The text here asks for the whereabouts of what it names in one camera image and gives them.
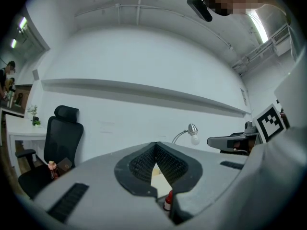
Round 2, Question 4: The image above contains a white ceiling conduit pipe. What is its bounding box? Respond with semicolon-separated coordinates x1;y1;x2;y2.
73;0;235;50

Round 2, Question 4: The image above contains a long white wall ledge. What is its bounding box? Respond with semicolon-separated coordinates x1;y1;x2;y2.
40;78;251;118

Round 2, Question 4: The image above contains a small brown box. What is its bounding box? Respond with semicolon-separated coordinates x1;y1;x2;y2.
57;158;73;177

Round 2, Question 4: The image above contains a silver desk lamp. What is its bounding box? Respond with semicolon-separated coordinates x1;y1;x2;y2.
171;123;201;146

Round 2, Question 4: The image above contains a black head-worn camera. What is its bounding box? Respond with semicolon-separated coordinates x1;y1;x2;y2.
187;0;213;23

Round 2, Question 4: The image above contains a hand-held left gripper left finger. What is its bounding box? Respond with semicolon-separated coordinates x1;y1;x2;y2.
33;141;175;230

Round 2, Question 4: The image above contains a black mesh office chair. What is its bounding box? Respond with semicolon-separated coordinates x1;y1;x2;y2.
15;104;84;200

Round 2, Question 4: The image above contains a white side table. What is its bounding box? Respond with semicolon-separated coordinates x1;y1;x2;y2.
4;113;48;172

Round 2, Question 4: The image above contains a brown wooden cabinet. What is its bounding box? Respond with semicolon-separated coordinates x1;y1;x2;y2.
11;84;33;115

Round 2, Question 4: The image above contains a white ceiling cable tray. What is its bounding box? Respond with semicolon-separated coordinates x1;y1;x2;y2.
232;39;276;77

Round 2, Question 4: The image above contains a white air conditioner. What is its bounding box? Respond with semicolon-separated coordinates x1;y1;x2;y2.
270;24;293;57

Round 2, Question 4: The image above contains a red bottle with pink cap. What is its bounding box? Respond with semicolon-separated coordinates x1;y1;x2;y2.
47;160;59;181

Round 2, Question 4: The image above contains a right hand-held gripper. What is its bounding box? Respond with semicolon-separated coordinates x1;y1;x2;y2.
207;103;288;154

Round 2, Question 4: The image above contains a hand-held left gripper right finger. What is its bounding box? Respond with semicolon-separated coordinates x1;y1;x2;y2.
155;142;250;226

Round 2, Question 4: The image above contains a small potted plant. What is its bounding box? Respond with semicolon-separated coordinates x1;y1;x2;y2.
26;104;42;127

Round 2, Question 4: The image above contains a person's white shirt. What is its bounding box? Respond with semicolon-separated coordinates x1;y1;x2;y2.
177;3;307;230

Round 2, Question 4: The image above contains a small red-capped bottle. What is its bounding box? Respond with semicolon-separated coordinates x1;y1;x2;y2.
163;190;174;211

